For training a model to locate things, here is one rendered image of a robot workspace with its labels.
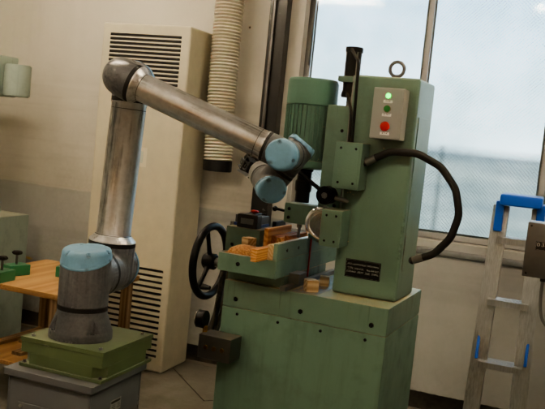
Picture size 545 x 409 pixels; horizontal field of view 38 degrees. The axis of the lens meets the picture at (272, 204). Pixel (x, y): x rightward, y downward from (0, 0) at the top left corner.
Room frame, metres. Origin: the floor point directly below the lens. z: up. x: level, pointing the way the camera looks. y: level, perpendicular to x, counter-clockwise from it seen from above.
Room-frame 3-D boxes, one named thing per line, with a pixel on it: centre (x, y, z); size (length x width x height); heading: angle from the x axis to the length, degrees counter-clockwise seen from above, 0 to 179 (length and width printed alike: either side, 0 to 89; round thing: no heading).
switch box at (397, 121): (2.52, -0.34, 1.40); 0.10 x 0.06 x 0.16; 67
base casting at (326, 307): (2.72, -0.21, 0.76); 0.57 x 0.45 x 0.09; 67
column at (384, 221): (2.66, -0.37, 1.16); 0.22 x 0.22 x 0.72; 67
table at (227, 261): (2.83, -0.01, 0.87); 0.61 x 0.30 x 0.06; 157
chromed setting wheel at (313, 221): (2.61, -0.17, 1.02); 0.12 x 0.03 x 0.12; 67
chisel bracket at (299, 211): (2.76, -0.12, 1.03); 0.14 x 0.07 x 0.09; 67
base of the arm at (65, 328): (2.34, 0.54, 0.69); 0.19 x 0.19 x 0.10
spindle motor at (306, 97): (2.77, -0.10, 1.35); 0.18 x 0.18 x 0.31
